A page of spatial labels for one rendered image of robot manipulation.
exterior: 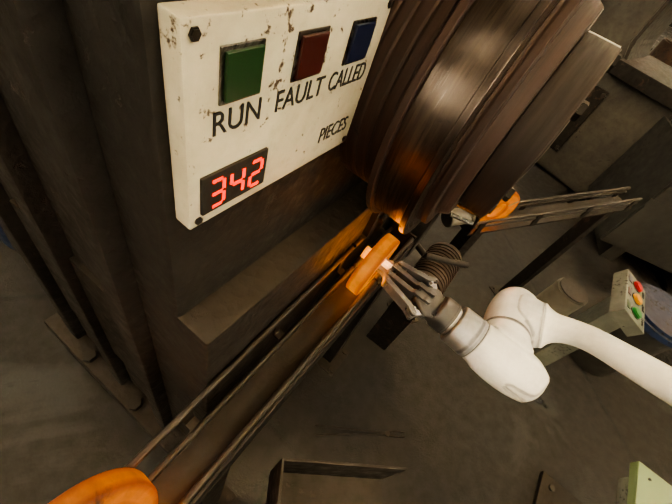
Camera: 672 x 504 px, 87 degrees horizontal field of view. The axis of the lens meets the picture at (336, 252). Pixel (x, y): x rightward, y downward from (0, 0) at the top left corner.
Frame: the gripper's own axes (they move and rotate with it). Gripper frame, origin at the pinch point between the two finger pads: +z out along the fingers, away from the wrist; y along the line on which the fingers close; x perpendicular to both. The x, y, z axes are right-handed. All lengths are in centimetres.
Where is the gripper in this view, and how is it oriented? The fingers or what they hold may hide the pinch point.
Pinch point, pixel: (376, 260)
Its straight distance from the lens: 78.6
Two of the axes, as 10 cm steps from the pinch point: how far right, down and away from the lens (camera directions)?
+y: 5.7, -5.2, 6.4
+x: 3.1, -5.8, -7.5
